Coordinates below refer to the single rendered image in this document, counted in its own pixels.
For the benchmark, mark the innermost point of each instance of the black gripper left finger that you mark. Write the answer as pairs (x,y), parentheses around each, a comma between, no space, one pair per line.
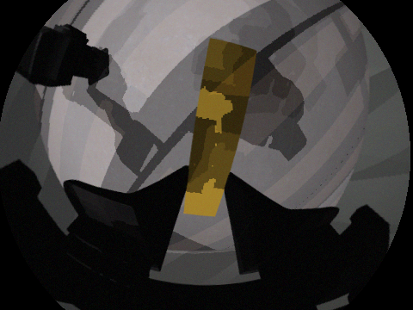
(148,215)

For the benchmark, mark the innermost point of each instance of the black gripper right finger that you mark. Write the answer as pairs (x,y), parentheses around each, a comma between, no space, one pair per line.
(261,227)

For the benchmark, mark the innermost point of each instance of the yellow rectangular bar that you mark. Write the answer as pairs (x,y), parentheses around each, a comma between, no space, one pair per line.
(220,112)

